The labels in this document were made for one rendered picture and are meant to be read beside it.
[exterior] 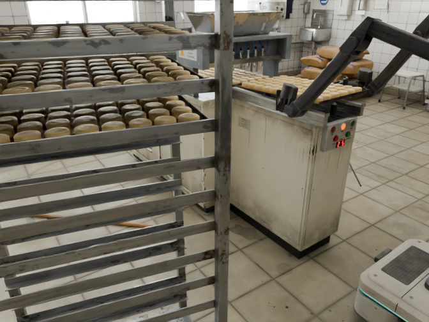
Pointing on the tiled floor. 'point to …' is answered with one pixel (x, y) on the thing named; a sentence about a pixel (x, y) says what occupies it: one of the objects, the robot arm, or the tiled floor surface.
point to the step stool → (408, 85)
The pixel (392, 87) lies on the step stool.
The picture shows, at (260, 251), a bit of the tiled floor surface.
